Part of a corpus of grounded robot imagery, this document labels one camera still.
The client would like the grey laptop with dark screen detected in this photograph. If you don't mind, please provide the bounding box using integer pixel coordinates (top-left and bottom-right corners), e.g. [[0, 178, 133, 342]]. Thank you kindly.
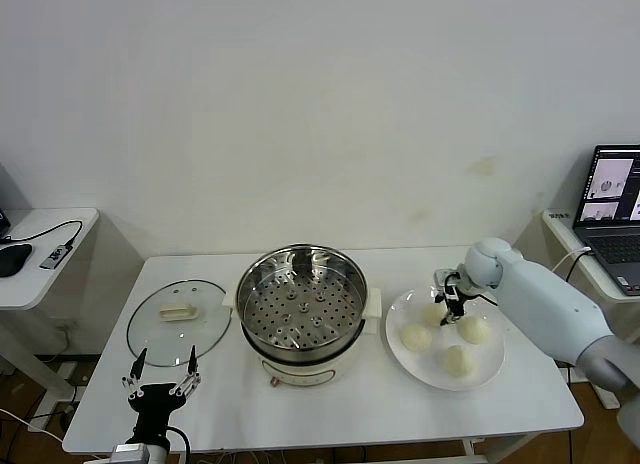
[[0, 162, 34, 241]]

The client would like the black laptop power cable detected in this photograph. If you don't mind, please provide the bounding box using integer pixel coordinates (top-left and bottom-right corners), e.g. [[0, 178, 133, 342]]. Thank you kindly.
[[562, 251, 595, 286]]

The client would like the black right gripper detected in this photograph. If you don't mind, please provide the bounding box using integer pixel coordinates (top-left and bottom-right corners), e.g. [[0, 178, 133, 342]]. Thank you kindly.
[[432, 268, 476, 328]]

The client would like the round glass pot lid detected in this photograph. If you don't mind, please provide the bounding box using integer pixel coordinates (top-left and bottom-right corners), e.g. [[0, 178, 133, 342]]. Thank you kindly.
[[126, 279, 235, 369]]

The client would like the white laptop cable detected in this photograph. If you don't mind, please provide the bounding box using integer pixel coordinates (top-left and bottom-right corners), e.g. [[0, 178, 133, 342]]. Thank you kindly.
[[551, 247, 592, 276]]

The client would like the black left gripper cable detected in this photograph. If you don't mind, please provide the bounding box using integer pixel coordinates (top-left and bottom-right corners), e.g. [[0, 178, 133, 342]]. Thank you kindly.
[[166, 426, 192, 458]]

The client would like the white steamed baozi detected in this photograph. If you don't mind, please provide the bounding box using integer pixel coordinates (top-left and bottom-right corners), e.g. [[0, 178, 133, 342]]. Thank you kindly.
[[441, 344, 476, 379], [418, 303, 449, 329], [458, 316, 491, 346], [400, 323, 434, 354]]

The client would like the white floor cable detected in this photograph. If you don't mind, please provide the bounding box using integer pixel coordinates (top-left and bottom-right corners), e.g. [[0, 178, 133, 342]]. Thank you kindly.
[[0, 407, 65, 443]]

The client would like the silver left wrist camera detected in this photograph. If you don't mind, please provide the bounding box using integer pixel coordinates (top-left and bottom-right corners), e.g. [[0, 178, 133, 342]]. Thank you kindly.
[[110, 443, 152, 464]]

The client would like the white side table with mouse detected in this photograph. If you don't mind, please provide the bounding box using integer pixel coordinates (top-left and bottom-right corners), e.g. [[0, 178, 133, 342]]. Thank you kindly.
[[0, 207, 101, 400]]

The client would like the small grey usb hub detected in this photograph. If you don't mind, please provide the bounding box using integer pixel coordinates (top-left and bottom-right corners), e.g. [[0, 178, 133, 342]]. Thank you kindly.
[[39, 243, 72, 272]]

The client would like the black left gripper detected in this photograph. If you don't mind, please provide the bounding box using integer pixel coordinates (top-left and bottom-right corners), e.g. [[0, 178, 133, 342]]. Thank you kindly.
[[120, 344, 204, 446]]

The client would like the perforated steel steamer basket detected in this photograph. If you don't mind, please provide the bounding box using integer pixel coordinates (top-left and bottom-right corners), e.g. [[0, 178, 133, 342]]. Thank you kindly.
[[235, 243, 370, 366]]

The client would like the white side table with label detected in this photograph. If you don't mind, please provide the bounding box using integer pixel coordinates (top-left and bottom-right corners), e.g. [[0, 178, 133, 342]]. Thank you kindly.
[[541, 208, 640, 411]]

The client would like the open laptop showing camera windows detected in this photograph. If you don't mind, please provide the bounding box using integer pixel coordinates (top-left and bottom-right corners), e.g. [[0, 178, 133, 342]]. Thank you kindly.
[[572, 144, 640, 299]]

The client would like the black computer mouse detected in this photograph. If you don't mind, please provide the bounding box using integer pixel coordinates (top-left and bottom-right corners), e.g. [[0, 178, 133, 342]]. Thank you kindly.
[[0, 243, 35, 279]]

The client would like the white electric cooker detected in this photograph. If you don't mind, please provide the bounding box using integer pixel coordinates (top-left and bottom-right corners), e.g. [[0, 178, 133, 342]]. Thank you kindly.
[[222, 287, 384, 388]]

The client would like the black usb hub cable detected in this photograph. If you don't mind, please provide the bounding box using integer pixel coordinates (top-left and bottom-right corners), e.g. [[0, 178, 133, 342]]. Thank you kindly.
[[0, 219, 85, 258]]

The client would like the large white plate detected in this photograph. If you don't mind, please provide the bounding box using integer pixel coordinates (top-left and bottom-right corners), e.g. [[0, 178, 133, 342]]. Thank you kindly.
[[384, 284, 507, 393]]

